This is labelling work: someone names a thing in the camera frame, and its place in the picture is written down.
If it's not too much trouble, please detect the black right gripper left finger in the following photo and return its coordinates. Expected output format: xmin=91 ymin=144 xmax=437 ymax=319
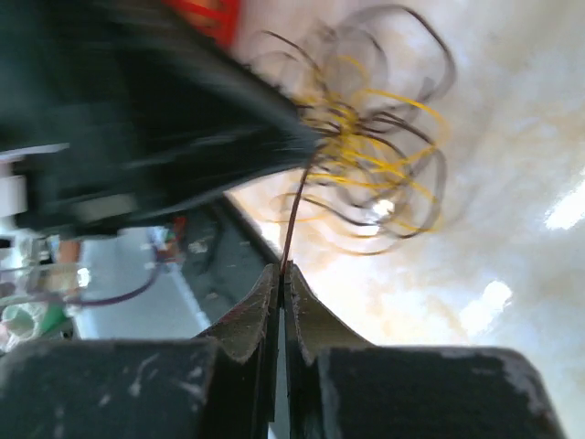
xmin=1 ymin=265 xmax=279 ymax=438

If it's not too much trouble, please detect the red plastic shopping basket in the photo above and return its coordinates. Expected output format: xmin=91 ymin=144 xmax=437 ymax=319
xmin=165 ymin=0 xmax=242 ymax=48

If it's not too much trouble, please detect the tangled wire bundle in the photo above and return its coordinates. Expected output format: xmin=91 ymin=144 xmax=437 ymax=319
xmin=253 ymin=4 xmax=458 ymax=257

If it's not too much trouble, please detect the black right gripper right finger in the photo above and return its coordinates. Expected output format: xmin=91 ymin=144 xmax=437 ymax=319
xmin=282 ymin=264 xmax=564 ymax=439

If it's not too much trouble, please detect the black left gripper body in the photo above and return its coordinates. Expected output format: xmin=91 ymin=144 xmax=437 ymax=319
xmin=1 ymin=1 xmax=274 ymax=237

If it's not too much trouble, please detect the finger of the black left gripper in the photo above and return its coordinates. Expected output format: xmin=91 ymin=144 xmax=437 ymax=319
xmin=182 ymin=59 xmax=319 ymax=201

